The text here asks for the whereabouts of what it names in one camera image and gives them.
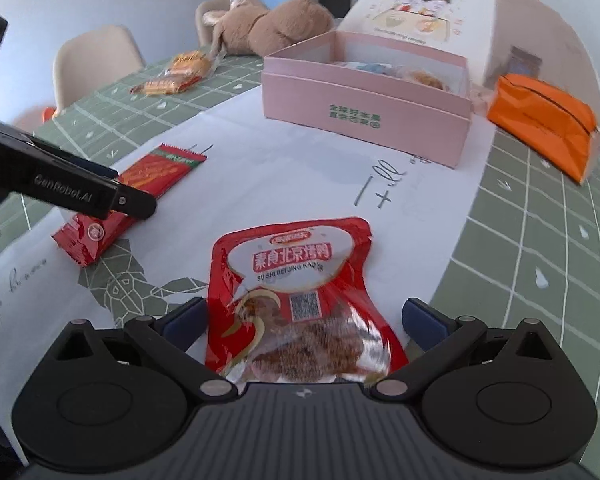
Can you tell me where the brown plush bunny toy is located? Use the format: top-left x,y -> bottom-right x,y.
210,0 -> 335,58

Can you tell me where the beige chair near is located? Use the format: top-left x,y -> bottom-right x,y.
53,25 -> 145,112

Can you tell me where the white paper table runner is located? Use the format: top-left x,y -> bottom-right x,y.
0,89 -> 495,426

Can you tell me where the orange tissue pouch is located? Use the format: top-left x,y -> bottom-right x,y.
486,74 -> 600,185

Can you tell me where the cracker packet red edge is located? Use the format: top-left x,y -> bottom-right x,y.
129,74 -> 202,96

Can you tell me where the beige chair far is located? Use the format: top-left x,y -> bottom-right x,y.
195,0 -> 230,47

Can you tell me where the beige chair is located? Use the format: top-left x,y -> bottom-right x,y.
53,25 -> 145,112
195,0 -> 230,47

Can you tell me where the red roast duck snack pouch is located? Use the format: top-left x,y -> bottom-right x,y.
204,217 -> 408,387

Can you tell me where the white mesh food cover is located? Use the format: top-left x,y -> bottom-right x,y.
339,0 -> 600,124

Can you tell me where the small bread packet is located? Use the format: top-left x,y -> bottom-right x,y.
166,50 -> 215,78

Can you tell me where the orange plastic stool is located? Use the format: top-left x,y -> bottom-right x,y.
41,106 -> 58,124

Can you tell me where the blue and white snack bag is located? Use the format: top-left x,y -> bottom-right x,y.
334,62 -> 404,78

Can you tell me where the red long snack stick packet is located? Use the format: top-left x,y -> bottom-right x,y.
53,144 -> 207,266

